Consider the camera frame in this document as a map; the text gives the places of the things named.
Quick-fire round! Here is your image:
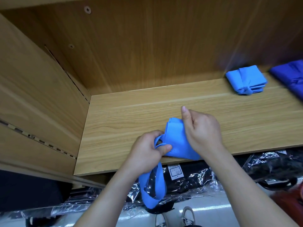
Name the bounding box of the person's right hand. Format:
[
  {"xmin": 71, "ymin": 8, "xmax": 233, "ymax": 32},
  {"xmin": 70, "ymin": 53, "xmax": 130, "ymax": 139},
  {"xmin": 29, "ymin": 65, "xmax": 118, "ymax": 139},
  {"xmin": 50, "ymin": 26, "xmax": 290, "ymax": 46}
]
[{"xmin": 181, "ymin": 106, "xmax": 225, "ymax": 160}]

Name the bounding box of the person's right forearm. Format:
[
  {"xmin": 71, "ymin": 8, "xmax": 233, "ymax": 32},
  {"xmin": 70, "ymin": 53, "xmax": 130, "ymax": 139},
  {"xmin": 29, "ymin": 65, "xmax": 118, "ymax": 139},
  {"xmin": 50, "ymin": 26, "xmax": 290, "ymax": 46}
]
[{"xmin": 208, "ymin": 145, "xmax": 299, "ymax": 227}]

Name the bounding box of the white paper tag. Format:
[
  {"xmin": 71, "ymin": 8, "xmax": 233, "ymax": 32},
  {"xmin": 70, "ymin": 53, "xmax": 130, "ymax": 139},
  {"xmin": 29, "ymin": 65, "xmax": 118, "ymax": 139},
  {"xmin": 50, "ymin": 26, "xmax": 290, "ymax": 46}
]
[{"xmin": 167, "ymin": 164, "xmax": 185, "ymax": 181}]

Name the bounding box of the person's left hand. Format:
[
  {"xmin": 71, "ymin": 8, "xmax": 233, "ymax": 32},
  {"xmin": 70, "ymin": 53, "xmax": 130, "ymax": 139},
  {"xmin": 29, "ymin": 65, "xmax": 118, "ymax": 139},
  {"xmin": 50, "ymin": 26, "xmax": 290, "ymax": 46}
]
[{"xmin": 124, "ymin": 130, "xmax": 173, "ymax": 177}]

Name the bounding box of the black plastic-wrapped bag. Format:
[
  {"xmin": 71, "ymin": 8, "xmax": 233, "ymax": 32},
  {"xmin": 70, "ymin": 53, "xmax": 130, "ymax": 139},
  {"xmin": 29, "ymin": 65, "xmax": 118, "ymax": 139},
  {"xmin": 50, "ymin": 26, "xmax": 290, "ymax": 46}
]
[
  {"xmin": 237, "ymin": 149, "xmax": 303, "ymax": 189},
  {"xmin": 0, "ymin": 187, "xmax": 107, "ymax": 227}
]

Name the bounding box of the light blue non-woven bag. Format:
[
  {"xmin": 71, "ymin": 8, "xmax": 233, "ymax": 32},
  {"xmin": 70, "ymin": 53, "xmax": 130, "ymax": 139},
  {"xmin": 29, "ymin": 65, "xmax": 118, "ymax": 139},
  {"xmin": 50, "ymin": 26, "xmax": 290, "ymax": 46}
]
[
  {"xmin": 138, "ymin": 118, "xmax": 203, "ymax": 209},
  {"xmin": 225, "ymin": 65, "xmax": 268, "ymax": 96}
]

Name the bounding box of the wooden shelf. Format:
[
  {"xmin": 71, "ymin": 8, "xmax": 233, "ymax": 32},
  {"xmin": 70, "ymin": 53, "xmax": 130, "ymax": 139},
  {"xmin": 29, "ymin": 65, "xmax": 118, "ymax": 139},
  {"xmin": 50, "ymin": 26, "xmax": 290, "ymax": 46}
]
[{"xmin": 0, "ymin": 0, "xmax": 303, "ymax": 188}]

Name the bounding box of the red shopping basket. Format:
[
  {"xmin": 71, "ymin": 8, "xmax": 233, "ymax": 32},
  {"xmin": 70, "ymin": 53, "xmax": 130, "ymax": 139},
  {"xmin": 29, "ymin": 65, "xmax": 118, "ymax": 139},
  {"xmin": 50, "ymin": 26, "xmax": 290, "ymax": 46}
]
[{"xmin": 271, "ymin": 183, "xmax": 303, "ymax": 227}]

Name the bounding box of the person's right shoe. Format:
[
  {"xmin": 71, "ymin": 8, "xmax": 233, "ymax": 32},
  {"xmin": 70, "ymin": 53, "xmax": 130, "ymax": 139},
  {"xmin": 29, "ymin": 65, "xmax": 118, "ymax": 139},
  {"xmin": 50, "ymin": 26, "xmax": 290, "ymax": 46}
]
[{"xmin": 180, "ymin": 206, "xmax": 197, "ymax": 227}]

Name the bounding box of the black wrapped bag with tag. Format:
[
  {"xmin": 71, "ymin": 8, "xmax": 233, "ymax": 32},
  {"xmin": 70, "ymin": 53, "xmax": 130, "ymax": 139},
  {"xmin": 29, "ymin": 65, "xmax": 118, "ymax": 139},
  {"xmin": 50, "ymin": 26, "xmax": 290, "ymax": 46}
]
[{"xmin": 125, "ymin": 160, "xmax": 223, "ymax": 215}]

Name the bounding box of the person's left forearm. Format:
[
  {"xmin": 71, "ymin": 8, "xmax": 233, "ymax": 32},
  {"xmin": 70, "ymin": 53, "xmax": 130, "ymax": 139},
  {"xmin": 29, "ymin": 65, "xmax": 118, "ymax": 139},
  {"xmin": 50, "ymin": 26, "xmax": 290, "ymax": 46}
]
[{"xmin": 73, "ymin": 165, "xmax": 145, "ymax": 227}]

